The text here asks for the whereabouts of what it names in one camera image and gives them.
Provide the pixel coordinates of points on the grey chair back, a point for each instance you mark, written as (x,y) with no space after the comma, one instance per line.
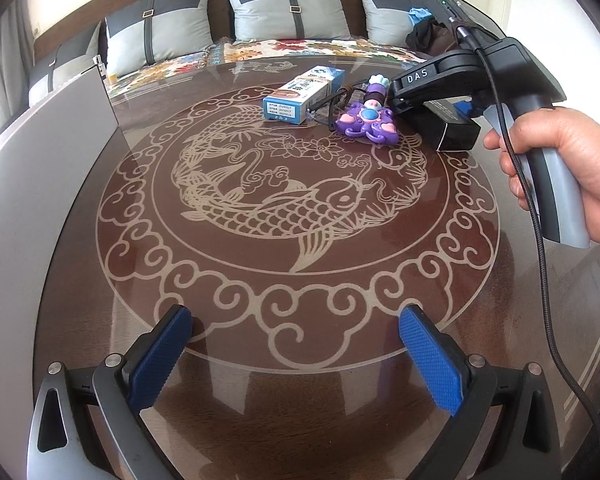
(55,130)

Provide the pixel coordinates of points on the small yellow container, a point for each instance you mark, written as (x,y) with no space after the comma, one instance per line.
(111,78)

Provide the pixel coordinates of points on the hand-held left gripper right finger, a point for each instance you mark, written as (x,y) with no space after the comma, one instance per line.
(430,360)

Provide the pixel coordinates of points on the blue cloth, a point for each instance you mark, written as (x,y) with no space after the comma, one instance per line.
(420,12)

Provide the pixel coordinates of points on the blue white toothpaste box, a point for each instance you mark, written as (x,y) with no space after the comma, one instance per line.
(300,95)

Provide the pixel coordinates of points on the dark clothes on sofa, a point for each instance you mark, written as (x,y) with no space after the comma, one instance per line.
(425,35)

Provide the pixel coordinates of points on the person's right hand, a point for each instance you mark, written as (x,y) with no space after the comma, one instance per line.
(595,170)

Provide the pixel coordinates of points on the black rectangular box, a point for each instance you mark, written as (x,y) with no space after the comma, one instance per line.
(447,132)

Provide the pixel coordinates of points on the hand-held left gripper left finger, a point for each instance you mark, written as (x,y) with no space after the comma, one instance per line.
(157,355)

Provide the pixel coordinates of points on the purple plastic toy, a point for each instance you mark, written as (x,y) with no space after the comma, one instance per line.
(367,120)

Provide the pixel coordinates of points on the black eyeglasses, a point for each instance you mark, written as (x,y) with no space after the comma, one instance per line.
(325,104)

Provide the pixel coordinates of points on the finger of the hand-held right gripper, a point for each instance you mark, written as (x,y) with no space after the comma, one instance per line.
(466,109)
(402,106)

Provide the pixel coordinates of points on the grey two-tone pillow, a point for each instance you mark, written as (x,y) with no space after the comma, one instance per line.
(385,15)
(155,30)
(280,10)
(65,65)

